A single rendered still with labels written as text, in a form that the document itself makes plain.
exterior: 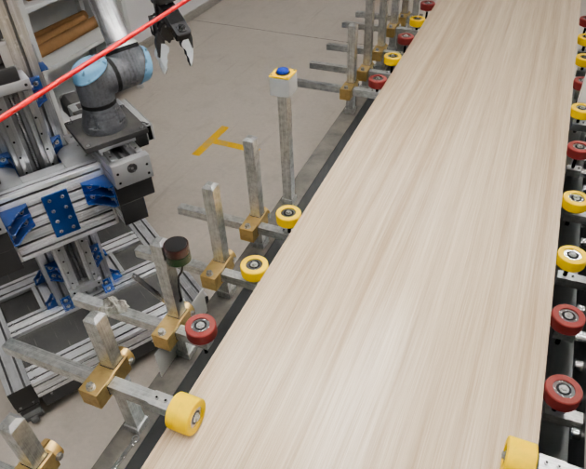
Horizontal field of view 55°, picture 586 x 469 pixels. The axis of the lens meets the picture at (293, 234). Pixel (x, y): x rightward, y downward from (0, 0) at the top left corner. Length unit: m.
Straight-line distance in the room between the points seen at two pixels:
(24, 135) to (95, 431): 1.16
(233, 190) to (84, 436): 1.67
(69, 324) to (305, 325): 1.36
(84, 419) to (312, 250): 1.29
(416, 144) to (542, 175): 0.44
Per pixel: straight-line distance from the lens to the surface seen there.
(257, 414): 1.31
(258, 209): 1.86
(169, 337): 1.52
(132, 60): 2.03
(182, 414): 1.25
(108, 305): 1.64
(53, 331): 2.58
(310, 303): 1.50
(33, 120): 2.09
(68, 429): 2.53
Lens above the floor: 2.01
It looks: 41 degrees down
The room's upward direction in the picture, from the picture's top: 3 degrees counter-clockwise
